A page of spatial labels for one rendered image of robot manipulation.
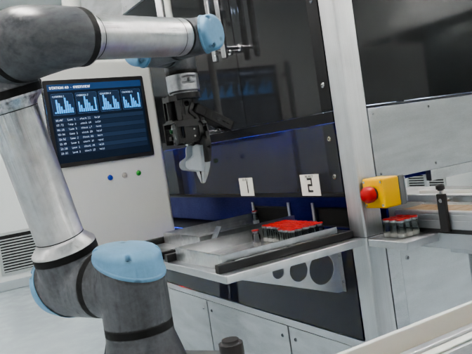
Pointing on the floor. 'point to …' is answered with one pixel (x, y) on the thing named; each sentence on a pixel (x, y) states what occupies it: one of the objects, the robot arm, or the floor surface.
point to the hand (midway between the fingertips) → (205, 177)
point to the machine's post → (357, 164)
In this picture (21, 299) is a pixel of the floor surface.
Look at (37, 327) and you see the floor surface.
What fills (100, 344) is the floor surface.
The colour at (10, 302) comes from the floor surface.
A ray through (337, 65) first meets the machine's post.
